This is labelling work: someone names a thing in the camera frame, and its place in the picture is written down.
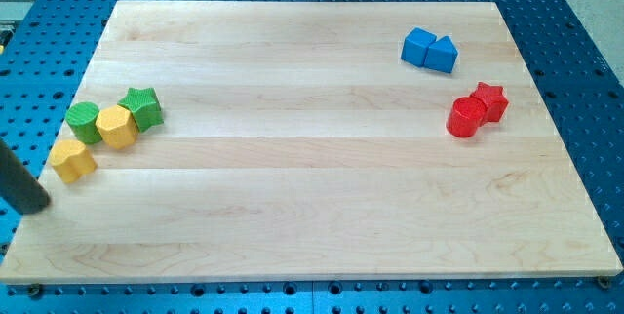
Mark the wooden board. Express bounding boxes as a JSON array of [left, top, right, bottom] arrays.
[[1, 0, 622, 284]]

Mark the blue cube block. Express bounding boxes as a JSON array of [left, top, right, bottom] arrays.
[[401, 27, 437, 67]]

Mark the blue triangular block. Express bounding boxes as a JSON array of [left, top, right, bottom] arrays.
[[423, 36, 458, 73]]

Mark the red cylinder block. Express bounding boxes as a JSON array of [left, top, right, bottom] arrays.
[[446, 97, 487, 138]]

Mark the green star block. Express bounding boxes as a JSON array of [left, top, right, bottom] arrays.
[[117, 88, 164, 133]]

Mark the red star block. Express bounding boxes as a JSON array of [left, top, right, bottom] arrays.
[[471, 82, 509, 124]]

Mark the yellow hexagon block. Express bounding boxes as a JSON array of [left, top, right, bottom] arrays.
[[96, 105, 138, 149]]

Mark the green cylinder block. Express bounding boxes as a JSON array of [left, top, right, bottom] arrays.
[[65, 101, 102, 144]]

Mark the yellow heart block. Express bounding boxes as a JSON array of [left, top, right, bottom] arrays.
[[48, 139, 97, 184]]

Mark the blue perforated table plate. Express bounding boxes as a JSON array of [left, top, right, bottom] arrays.
[[1, 0, 623, 313]]

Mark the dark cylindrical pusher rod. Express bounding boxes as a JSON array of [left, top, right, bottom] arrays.
[[1, 141, 50, 215]]

